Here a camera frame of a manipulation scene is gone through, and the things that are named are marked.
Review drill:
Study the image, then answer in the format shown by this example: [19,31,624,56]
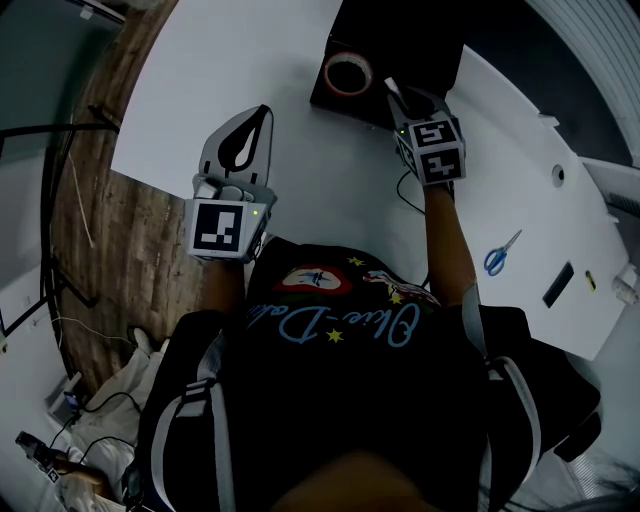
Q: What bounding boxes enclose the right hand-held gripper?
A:
[387,85,467,187]

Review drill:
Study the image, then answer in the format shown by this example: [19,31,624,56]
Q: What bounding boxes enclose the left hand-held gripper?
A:
[184,104,279,265]

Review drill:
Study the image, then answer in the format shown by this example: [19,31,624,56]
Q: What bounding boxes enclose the black box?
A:
[308,0,466,132]

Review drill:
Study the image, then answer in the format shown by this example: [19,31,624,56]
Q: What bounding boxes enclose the red tape roll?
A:
[323,49,374,97]

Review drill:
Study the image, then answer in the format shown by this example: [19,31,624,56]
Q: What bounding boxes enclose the blue handled scissors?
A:
[482,228,524,277]

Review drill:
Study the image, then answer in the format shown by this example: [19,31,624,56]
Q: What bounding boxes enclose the small black rectangular block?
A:
[542,260,575,309]

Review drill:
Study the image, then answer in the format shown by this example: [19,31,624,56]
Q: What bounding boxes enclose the person's left forearm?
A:
[202,257,251,316]

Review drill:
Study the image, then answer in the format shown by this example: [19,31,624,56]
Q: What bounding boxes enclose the person's right forearm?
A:
[422,182,481,309]

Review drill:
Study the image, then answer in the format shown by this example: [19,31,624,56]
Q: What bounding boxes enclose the wide dark desk divider panel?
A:
[464,0,634,166]

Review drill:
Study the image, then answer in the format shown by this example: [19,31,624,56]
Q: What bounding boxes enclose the glass partition panel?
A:
[0,0,126,151]

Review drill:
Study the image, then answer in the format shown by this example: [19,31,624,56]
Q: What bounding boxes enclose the black-framed whiteboard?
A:
[0,103,124,351]

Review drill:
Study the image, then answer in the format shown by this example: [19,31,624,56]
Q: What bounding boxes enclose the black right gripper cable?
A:
[396,169,429,216]

